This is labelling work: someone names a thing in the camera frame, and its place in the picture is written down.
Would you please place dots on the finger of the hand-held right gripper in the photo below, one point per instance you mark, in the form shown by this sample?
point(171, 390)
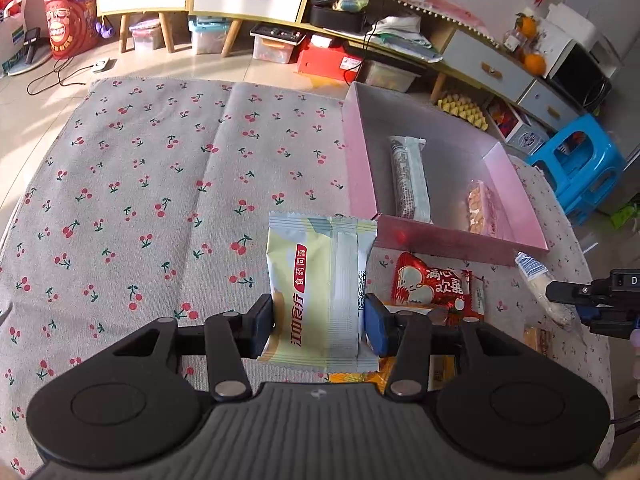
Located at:
point(585, 291)
point(615, 321)

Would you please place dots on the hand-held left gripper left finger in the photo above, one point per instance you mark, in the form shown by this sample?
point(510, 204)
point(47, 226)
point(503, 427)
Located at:
point(262, 325)

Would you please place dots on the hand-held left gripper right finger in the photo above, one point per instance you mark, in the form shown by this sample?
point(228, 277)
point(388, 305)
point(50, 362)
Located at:
point(377, 325)

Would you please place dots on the white blue snack packet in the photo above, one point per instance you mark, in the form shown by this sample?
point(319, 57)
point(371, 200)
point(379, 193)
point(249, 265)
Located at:
point(537, 280)

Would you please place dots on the pale yellow-green snack packet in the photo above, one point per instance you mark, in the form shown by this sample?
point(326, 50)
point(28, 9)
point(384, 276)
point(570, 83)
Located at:
point(320, 280)

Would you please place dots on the pink cardboard box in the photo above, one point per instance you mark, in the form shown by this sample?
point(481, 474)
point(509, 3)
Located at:
point(440, 160)

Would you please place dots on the red cartoon snack packet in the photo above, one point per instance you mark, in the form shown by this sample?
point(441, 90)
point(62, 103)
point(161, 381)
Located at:
point(430, 285)

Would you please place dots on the small orange snack packet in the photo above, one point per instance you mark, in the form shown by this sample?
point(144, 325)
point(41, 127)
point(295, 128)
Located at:
point(537, 338)

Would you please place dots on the yellow biscuit packet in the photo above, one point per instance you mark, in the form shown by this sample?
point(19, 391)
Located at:
point(442, 372)

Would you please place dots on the green plastic item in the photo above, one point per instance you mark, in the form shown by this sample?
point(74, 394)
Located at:
point(622, 219)

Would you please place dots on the blue plastic stool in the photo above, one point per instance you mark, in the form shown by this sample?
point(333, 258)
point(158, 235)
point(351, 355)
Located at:
point(580, 165)

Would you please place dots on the clear pink nougat packet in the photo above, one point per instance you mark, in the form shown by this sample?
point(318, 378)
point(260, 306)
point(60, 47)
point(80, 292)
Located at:
point(479, 207)

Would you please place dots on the long white grey snack packet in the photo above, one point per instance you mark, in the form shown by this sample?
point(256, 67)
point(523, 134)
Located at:
point(410, 180)

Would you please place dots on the cherry print tablecloth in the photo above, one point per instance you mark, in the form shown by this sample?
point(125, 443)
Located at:
point(165, 185)

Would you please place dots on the colourful toy box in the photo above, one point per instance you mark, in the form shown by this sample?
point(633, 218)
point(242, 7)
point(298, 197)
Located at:
point(517, 127)

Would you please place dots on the black microwave oven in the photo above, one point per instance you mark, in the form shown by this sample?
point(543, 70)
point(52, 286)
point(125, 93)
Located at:
point(577, 77)

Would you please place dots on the yellow egg tray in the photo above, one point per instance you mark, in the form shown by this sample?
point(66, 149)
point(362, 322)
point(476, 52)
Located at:
point(462, 110)

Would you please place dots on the orange fruit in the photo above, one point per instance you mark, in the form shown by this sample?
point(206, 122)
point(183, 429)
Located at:
point(534, 63)
point(525, 25)

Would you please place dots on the grey drawer cabinet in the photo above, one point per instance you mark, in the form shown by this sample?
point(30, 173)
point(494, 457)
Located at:
point(500, 70)

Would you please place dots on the white foam block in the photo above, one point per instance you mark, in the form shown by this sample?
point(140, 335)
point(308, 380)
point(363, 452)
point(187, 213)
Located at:
point(575, 25)

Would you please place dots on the red cardboard box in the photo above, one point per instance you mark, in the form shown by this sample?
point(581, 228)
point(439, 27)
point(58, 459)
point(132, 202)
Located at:
point(327, 60)

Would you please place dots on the clear storage box black lid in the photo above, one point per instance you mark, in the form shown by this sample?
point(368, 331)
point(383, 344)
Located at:
point(275, 45)

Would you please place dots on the pile of papers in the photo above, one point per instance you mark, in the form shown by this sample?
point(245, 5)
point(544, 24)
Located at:
point(405, 35)

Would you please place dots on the blue lid storage box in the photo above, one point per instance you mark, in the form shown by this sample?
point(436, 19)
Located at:
point(210, 37)

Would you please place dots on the white floor device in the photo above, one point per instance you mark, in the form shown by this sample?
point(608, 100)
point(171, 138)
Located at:
point(103, 65)

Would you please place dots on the clear storage box pink contents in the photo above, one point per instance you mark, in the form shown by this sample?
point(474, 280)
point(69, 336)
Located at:
point(149, 35)

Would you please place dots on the black case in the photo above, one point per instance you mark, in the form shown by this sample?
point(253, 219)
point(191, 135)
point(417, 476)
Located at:
point(340, 12)

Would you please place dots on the purple dumbbell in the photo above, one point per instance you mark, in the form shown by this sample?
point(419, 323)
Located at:
point(106, 27)

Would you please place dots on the red cartoon face bag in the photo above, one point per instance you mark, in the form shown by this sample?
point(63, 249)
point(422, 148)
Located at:
point(67, 22)

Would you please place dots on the black phone stand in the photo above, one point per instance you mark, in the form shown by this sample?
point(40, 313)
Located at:
point(32, 42)

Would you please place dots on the white shopping bag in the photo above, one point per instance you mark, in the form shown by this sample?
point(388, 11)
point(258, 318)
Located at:
point(12, 40)

